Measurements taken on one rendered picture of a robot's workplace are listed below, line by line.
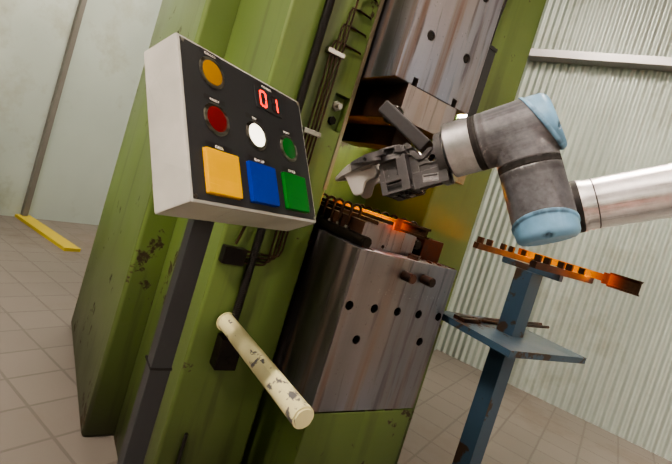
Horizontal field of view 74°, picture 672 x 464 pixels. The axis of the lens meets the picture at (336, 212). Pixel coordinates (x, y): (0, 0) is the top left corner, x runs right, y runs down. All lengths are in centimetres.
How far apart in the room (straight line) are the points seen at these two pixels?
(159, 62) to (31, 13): 385
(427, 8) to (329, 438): 117
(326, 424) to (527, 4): 152
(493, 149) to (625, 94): 333
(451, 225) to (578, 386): 244
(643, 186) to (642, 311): 298
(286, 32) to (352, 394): 97
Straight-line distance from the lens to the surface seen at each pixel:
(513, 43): 178
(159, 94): 77
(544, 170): 69
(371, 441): 145
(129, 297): 164
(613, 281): 157
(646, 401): 386
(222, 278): 120
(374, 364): 130
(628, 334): 379
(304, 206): 89
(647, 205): 84
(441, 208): 157
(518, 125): 70
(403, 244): 130
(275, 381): 96
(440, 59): 131
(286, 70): 119
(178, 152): 71
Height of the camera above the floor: 103
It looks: 2 degrees down
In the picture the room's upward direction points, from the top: 17 degrees clockwise
